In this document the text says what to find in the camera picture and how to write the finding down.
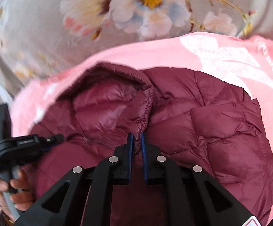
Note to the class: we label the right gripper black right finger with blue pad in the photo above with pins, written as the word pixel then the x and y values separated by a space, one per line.
pixel 151 167

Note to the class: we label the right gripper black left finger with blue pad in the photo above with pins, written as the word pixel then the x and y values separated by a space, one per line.
pixel 123 169

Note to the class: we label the maroon puffer jacket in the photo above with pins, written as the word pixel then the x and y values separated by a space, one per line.
pixel 194 118

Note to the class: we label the grey floral bed sheet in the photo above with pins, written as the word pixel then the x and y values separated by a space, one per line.
pixel 46 45

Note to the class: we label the pink blanket white print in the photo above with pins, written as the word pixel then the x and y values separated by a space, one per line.
pixel 201 98

